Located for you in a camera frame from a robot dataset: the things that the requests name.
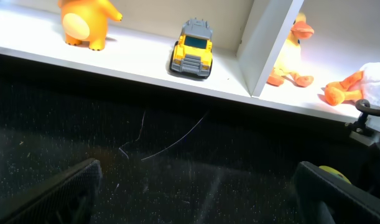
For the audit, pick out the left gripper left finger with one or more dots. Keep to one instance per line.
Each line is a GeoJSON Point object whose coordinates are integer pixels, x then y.
{"type": "Point", "coordinates": [53, 199]}

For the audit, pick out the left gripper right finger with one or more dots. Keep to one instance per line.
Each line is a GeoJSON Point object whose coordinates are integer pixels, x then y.
{"type": "Point", "coordinates": [332, 199]}

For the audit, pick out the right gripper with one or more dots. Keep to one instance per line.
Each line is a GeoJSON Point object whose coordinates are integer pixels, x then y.
{"type": "Point", "coordinates": [377, 174]}

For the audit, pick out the yellow rattle drum toy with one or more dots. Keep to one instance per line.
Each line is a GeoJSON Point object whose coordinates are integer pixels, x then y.
{"type": "Point", "coordinates": [334, 171]}

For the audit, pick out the grey and yellow toy truck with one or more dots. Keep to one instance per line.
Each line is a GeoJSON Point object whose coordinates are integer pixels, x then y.
{"type": "Point", "coordinates": [192, 51]}

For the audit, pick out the white plush duck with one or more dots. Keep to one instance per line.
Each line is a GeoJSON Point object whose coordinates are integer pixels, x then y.
{"type": "Point", "coordinates": [374, 77]}

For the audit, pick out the yellow plush duck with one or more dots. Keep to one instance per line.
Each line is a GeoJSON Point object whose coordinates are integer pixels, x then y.
{"type": "Point", "coordinates": [289, 56]}

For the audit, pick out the white shelf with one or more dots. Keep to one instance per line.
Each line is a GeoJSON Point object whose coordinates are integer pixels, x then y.
{"type": "Point", "coordinates": [140, 53]}

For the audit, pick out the yellow rubber duck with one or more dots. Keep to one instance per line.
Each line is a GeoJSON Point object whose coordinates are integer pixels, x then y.
{"type": "Point", "coordinates": [84, 25]}

